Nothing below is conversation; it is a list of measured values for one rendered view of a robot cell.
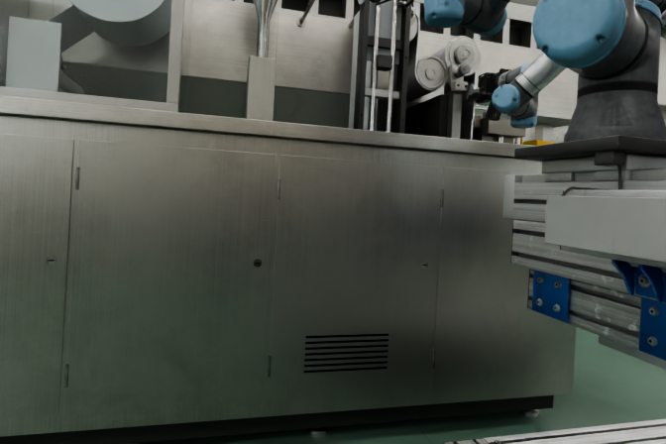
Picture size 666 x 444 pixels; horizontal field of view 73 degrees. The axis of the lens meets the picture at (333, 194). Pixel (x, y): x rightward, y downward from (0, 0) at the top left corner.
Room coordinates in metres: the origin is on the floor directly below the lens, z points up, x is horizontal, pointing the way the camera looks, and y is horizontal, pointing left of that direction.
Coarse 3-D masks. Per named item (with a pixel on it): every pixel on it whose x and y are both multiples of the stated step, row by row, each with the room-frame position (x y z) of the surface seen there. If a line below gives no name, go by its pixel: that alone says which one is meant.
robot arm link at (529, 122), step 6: (534, 96) 1.35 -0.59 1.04; (534, 102) 1.35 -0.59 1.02; (528, 108) 1.31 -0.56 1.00; (534, 108) 1.35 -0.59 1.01; (528, 114) 1.34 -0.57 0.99; (534, 114) 1.35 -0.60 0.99; (510, 120) 1.40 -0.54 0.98; (516, 120) 1.36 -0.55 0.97; (522, 120) 1.35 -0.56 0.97; (528, 120) 1.35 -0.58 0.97; (534, 120) 1.36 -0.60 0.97; (516, 126) 1.38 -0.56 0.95; (522, 126) 1.37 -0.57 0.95; (528, 126) 1.37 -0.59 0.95
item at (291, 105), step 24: (192, 96) 1.72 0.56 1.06; (216, 96) 1.75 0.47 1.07; (240, 96) 1.77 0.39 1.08; (288, 96) 1.82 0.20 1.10; (312, 96) 1.84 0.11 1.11; (336, 96) 1.87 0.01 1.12; (288, 120) 1.82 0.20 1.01; (312, 120) 1.84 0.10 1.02; (336, 120) 1.87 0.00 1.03; (384, 120) 1.92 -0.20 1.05
